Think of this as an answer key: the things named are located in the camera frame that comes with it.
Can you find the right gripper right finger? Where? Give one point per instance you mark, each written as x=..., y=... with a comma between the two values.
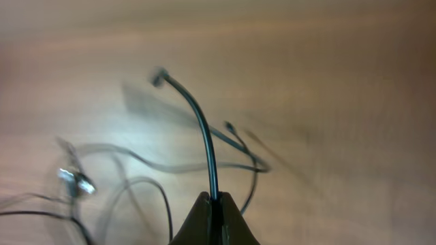
x=234, y=229

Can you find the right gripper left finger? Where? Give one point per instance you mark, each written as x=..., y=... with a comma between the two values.
x=195, y=228

